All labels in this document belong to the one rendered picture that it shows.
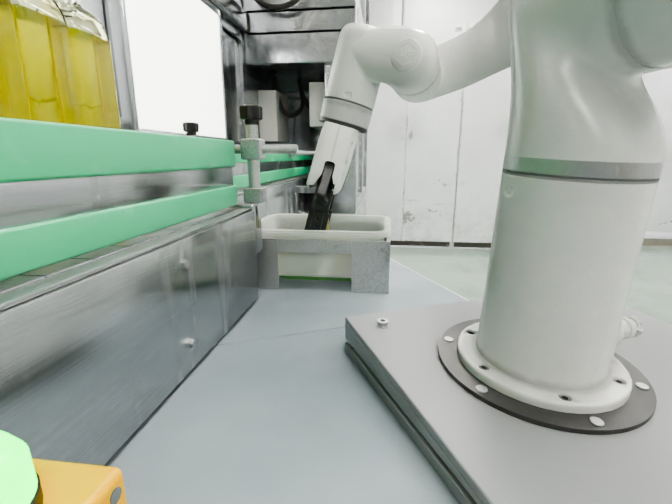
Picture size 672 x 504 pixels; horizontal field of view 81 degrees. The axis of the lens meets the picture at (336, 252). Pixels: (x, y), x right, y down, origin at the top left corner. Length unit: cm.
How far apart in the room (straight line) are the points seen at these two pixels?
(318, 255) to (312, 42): 96
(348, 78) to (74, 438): 50
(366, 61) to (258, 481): 50
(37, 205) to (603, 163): 32
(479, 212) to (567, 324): 396
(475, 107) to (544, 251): 395
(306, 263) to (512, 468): 40
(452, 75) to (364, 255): 30
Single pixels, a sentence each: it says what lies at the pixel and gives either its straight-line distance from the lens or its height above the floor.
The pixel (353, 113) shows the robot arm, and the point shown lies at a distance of 58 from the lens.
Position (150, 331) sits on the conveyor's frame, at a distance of 33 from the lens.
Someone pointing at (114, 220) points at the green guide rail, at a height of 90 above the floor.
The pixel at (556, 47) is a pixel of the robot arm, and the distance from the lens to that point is 30.
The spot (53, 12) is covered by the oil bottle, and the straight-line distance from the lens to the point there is 48.
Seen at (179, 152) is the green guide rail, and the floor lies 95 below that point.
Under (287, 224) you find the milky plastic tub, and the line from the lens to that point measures 74.
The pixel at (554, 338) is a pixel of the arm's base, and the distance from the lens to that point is 31.
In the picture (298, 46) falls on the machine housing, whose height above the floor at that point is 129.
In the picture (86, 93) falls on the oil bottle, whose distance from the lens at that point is 49.
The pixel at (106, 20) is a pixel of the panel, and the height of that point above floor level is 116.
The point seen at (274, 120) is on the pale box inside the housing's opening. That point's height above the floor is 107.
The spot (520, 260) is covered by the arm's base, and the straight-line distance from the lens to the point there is 30.
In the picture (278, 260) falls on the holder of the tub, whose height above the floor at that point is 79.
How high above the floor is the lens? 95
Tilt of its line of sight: 14 degrees down
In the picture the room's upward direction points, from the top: straight up
